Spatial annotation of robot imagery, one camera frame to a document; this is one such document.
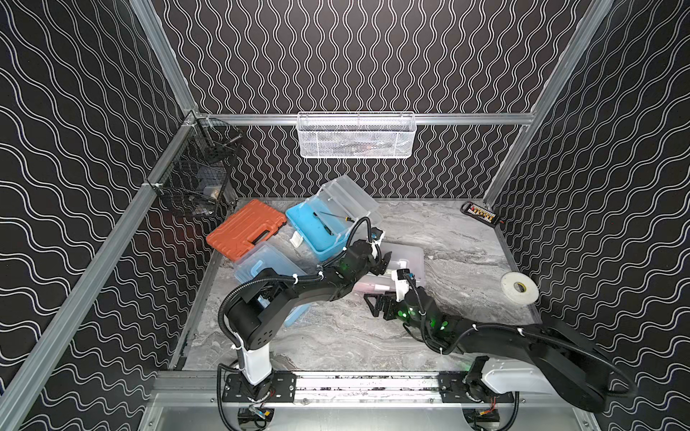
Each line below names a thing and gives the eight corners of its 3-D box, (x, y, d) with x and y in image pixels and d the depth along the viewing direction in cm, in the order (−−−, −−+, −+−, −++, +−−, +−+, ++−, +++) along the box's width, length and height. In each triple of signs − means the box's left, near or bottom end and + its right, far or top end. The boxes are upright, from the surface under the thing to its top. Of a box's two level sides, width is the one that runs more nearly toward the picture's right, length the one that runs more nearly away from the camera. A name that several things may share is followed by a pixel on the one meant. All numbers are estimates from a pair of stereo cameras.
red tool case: (212, 245, 108) (206, 236, 103) (261, 208, 120) (258, 198, 116) (238, 267, 101) (232, 258, 97) (287, 225, 114) (285, 216, 109)
